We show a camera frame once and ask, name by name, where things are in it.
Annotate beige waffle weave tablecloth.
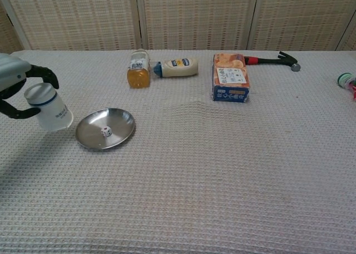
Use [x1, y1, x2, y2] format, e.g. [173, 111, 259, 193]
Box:
[0, 49, 356, 254]

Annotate mayonnaise squeeze bottle blue cap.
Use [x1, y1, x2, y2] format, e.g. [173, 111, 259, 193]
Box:
[152, 57, 199, 78]

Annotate orange and blue cardboard box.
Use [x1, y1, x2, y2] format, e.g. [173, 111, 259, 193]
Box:
[212, 53, 250, 102]

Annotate silver metal plate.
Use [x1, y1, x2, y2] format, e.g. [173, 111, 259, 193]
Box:
[75, 107, 136, 151]

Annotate clear bottle with yellow liquid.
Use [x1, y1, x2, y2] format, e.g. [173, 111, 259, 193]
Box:
[126, 48, 151, 89]

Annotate claw hammer red black handle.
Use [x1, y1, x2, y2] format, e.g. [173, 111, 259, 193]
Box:
[243, 51, 301, 72]

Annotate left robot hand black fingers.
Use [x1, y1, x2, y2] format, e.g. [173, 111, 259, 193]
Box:
[0, 53, 60, 120]

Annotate white paper cup blue band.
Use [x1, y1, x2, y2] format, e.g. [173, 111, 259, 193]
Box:
[24, 83, 74, 132]

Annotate green and red plastic object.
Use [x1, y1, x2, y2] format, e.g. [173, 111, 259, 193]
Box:
[337, 72, 356, 101]

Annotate woven bamboo folding screen panel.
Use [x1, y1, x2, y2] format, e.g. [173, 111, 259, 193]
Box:
[137, 0, 260, 51]
[0, 0, 142, 52]
[247, 0, 356, 52]

